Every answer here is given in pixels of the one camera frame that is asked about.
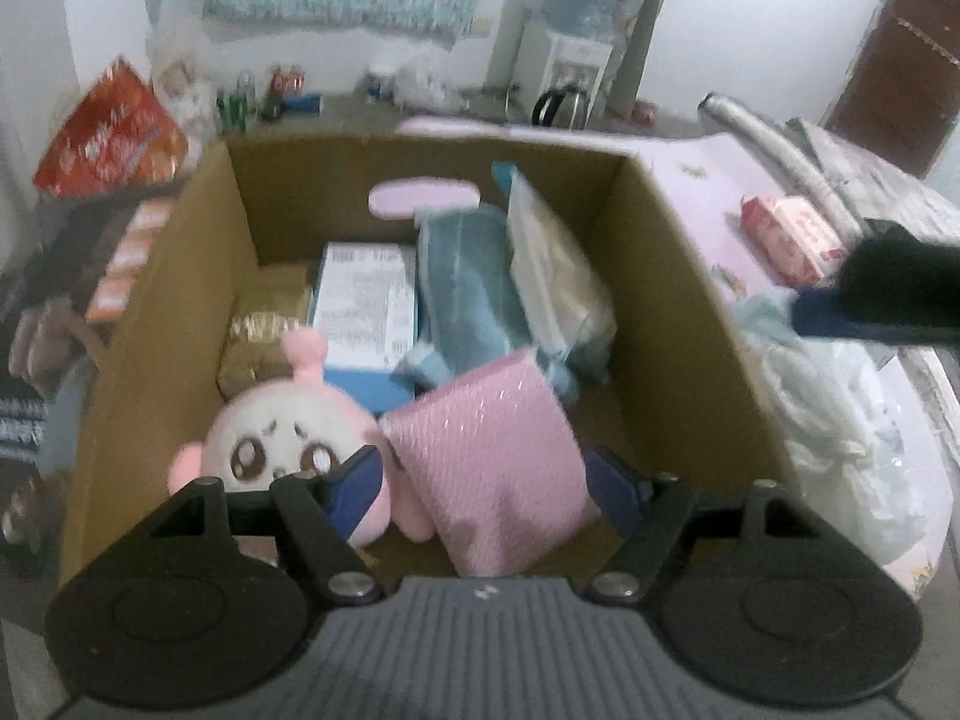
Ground green bottle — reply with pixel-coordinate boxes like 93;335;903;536
216;70;254;132

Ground dark electric kettle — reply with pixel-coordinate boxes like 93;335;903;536
531;82;591;130

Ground brown cardboard box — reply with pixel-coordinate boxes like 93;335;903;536
58;130;797;605

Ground white plastic bag blue print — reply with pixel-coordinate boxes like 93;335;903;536
731;291;955;567

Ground blue and white carton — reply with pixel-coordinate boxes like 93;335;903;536
310;240;421;415

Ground checked sheet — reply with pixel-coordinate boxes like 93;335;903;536
784;116;960;271

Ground white water dispenser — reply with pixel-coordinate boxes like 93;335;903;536
516;15;614;128

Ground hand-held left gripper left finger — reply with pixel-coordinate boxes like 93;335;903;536
150;446;383;605

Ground pink cloth pack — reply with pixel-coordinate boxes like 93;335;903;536
381;349;602;578

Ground clear zip bag yellow contents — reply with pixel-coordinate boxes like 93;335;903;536
505;165;620;385

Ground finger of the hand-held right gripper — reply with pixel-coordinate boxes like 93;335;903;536
790;229;960;350

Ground dark carton orange labels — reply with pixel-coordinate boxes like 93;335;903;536
30;197;175;327

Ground red snack bag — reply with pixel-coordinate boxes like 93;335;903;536
33;55;190;201

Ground grey leaning panel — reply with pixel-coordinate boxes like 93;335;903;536
619;0;677;102

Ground gold tissue pack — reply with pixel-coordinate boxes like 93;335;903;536
216;283;317;400

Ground pink wet wipes pack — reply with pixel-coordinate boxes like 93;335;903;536
739;193;854;291

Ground pink plush toy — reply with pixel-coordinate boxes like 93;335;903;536
167;328;432;550

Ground brown door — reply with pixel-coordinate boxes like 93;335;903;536
820;0;960;182

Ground light blue checked towel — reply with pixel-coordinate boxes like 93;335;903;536
396;205;584;404

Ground red drink can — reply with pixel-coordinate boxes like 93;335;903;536
266;64;310;102

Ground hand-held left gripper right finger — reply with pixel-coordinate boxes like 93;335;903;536
585;448;822;605

